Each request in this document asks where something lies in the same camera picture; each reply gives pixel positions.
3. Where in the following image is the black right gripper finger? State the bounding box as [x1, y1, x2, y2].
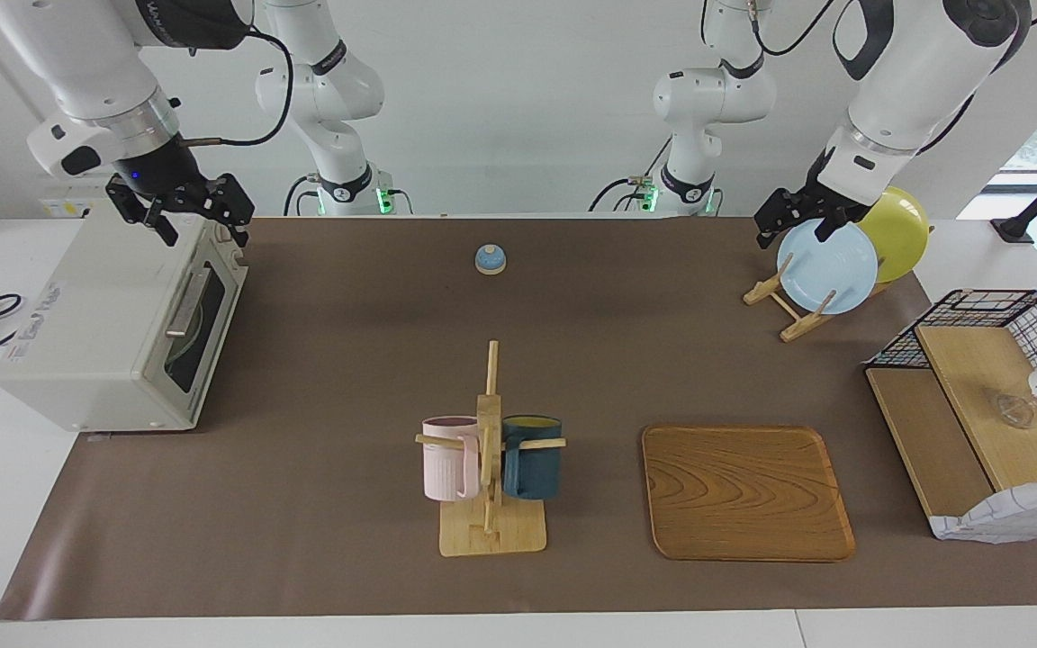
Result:
[210, 174, 256, 248]
[106, 175, 179, 248]

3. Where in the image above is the glass oven door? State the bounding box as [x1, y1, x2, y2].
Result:
[163, 236, 248, 424]

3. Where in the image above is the white toaster oven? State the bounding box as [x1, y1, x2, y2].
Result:
[0, 214, 249, 433]

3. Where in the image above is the light blue plate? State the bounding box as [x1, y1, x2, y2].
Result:
[777, 219, 879, 315]

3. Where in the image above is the yellow plate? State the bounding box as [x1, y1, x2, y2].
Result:
[853, 185, 930, 284]

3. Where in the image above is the wooden plate rack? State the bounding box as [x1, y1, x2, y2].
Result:
[743, 225, 935, 343]

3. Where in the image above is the small clear glass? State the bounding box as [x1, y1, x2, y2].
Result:
[996, 392, 1037, 429]

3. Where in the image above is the wooden tray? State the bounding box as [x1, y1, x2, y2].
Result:
[642, 424, 856, 563]

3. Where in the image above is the brown table mat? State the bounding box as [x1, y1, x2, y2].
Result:
[0, 216, 1037, 622]

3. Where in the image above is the pink mug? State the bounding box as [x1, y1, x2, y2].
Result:
[421, 416, 481, 502]

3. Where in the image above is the white checked cloth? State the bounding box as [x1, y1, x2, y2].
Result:
[929, 475, 1037, 545]

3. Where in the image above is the dark blue mug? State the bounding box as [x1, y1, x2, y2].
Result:
[501, 414, 564, 501]

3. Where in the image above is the wooden mug tree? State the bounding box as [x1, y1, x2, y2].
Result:
[415, 340, 567, 557]

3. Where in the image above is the white wall socket box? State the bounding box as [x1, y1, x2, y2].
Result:
[37, 196, 110, 220]

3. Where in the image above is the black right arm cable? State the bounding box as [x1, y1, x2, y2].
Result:
[178, 22, 294, 148]

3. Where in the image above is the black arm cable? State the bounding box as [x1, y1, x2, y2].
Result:
[699, 0, 843, 64]
[178, 22, 294, 148]

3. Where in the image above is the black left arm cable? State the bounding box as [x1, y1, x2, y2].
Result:
[699, 0, 843, 64]

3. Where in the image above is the black wire wooden shelf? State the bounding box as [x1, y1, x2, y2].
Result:
[864, 289, 1037, 541]

